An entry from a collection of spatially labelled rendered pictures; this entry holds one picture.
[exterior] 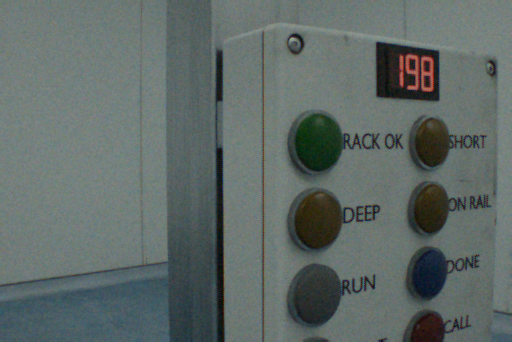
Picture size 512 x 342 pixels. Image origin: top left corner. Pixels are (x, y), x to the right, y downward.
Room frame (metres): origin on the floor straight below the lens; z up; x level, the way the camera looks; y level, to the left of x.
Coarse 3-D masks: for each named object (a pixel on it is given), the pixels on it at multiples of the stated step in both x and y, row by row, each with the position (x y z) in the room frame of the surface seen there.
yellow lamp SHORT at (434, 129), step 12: (432, 120) 0.32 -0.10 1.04; (420, 132) 0.32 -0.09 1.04; (432, 132) 0.32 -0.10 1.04; (444, 132) 0.33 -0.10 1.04; (420, 144) 0.32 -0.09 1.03; (432, 144) 0.32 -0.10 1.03; (444, 144) 0.33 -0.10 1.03; (420, 156) 0.32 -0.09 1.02; (432, 156) 0.32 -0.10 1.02; (444, 156) 0.33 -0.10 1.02
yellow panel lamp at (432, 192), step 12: (420, 192) 0.32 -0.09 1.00; (432, 192) 0.32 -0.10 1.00; (444, 192) 0.33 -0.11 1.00; (420, 204) 0.32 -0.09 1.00; (432, 204) 0.32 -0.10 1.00; (444, 204) 0.33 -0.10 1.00; (420, 216) 0.32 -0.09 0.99; (432, 216) 0.32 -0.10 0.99; (444, 216) 0.33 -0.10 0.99; (420, 228) 0.32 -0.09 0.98; (432, 228) 0.32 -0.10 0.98
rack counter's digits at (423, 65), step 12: (396, 60) 0.31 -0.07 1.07; (408, 60) 0.32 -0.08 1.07; (420, 60) 0.32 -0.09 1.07; (432, 60) 0.33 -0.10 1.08; (396, 72) 0.31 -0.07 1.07; (408, 72) 0.32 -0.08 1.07; (420, 72) 0.32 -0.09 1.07; (432, 72) 0.33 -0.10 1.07; (396, 84) 0.31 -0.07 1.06; (408, 84) 0.32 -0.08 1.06; (420, 84) 0.32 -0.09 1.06; (432, 84) 0.33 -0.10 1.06
